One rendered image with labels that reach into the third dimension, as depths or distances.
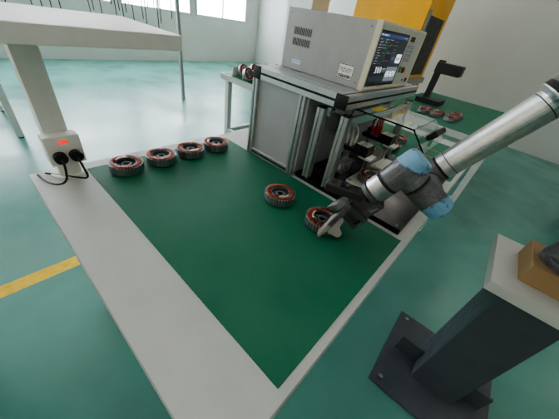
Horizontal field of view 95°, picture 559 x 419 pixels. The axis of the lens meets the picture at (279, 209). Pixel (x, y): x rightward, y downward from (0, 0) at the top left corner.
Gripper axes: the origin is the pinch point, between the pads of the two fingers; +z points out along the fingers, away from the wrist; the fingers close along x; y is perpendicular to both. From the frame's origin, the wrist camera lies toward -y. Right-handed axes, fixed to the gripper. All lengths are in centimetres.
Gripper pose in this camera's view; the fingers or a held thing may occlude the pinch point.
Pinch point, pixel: (319, 221)
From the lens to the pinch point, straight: 86.6
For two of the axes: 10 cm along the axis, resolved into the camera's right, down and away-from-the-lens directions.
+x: 3.3, -5.3, 7.8
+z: -6.0, 5.3, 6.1
